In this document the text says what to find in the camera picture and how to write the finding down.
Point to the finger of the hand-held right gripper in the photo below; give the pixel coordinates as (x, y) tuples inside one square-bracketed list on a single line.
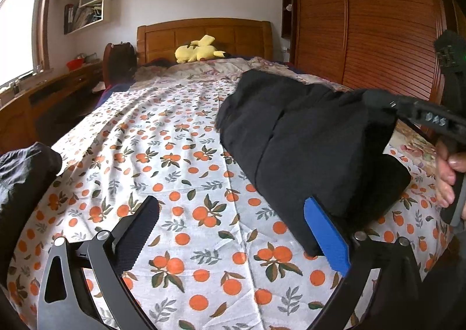
[(418, 115)]

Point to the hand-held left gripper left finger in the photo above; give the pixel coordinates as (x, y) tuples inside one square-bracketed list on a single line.
[(136, 239)]

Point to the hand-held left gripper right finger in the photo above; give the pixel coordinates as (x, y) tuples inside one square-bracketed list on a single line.
[(324, 235)]

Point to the black coat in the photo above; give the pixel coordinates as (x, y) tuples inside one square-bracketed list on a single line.
[(309, 140)]

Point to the person's right hand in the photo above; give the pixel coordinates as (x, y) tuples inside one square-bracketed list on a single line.
[(446, 173)]

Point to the wooden wardrobe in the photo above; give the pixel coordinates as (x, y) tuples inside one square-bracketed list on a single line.
[(364, 24)]

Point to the orange print bed sheet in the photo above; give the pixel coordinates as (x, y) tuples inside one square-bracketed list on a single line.
[(204, 155)]

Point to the dark cloth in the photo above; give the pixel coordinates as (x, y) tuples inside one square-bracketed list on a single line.
[(25, 177)]

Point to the wooden desk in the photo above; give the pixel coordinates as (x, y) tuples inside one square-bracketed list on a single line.
[(54, 97)]

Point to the red bowl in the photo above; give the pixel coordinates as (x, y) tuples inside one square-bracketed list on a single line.
[(74, 63)]

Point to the floral quilt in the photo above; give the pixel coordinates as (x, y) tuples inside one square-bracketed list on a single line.
[(225, 68)]

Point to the yellow plush toy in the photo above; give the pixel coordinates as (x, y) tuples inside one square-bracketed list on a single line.
[(196, 51)]

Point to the wooden headboard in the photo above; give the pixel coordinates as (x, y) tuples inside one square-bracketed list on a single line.
[(164, 38)]

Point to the window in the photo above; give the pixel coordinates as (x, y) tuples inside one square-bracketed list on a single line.
[(18, 24)]

